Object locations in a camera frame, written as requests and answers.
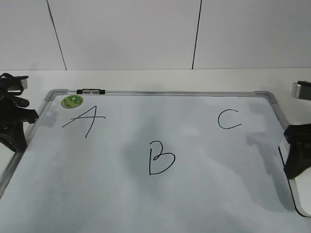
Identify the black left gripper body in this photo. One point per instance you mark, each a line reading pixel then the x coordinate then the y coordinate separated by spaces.
pixel 8 106

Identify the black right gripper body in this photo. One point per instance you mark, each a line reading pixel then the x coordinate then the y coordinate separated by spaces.
pixel 299 136

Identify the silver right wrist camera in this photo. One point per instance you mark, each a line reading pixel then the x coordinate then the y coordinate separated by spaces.
pixel 301 90

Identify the round green magnet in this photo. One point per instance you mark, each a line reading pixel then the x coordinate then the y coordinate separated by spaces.
pixel 72 101

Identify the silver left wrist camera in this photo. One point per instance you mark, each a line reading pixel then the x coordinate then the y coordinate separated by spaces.
pixel 16 84

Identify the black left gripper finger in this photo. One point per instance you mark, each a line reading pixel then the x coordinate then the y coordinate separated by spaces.
pixel 27 115
pixel 12 136

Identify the white whiteboard with grey frame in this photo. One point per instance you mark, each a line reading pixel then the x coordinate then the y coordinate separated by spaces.
pixel 148 162

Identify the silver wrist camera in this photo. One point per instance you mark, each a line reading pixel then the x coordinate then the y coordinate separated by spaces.
pixel 301 90
pixel 16 84

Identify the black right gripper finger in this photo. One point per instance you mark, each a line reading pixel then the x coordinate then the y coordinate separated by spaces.
pixel 299 159

